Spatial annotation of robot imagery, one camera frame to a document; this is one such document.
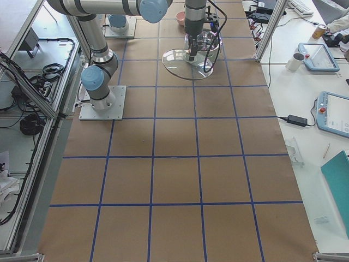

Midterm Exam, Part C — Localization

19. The small black power brick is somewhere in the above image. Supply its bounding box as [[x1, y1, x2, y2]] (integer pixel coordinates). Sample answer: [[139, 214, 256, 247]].
[[287, 115, 308, 127]]

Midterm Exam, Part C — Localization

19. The blue teach pendant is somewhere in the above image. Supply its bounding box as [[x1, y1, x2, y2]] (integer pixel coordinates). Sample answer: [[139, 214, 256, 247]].
[[298, 43, 340, 72], [316, 91, 348, 138]]

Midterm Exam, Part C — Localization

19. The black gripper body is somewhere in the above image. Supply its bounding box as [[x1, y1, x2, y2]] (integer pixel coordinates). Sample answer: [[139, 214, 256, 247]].
[[184, 20, 203, 38]]

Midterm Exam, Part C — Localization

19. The coiled black cable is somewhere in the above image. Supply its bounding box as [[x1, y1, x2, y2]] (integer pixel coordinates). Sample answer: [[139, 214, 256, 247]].
[[19, 113, 46, 136]]

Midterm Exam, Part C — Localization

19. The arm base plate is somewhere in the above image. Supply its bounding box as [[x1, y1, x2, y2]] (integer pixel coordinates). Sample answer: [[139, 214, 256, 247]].
[[104, 16, 137, 39], [79, 86, 127, 121]]

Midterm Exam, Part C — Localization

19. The white mug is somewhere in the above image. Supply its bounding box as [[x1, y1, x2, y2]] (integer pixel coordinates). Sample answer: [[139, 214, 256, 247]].
[[285, 52, 305, 72]]

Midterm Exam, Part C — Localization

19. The lower blue teach pendant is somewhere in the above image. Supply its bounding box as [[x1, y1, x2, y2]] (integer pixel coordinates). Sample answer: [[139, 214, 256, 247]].
[[316, 91, 348, 138]]

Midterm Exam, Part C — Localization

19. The clear acrylic holder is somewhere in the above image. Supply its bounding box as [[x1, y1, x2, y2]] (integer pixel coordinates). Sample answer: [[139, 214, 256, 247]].
[[285, 138, 304, 166]]

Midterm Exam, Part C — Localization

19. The upper blue teach pendant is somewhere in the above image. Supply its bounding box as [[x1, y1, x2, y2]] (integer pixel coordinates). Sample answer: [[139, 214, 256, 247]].
[[298, 43, 340, 72]]

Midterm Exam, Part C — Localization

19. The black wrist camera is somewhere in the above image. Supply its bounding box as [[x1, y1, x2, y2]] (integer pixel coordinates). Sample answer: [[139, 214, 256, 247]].
[[205, 11, 220, 33]]

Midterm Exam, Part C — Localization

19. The pink bowl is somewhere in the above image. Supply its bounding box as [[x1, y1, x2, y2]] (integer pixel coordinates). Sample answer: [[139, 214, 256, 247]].
[[176, 11, 185, 26]]

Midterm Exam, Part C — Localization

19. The pale green cooking pot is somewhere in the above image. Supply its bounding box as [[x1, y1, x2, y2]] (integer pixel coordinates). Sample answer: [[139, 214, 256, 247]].
[[183, 29, 222, 68]]

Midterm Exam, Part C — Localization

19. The glass pot lid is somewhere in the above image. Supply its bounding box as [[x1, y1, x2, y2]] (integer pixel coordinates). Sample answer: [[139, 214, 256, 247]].
[[162, 49, 213, 80]]

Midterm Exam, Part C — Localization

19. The teal folder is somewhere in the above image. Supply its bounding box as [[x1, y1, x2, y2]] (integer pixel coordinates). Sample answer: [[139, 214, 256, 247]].
[[321, 150, 348, 236]]

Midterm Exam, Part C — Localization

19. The yellow can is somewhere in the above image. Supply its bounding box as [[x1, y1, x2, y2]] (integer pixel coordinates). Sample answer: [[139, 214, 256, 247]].
[[311, 25, 327, 40]]

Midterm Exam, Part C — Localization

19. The aluminium frame post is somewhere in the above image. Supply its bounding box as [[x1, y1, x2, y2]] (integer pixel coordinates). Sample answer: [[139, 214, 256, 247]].
[[255, 0, 288, 62]]

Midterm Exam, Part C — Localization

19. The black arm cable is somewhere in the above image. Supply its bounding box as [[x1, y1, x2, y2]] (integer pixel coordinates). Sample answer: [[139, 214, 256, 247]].
[[203, 0, 228, 73]]

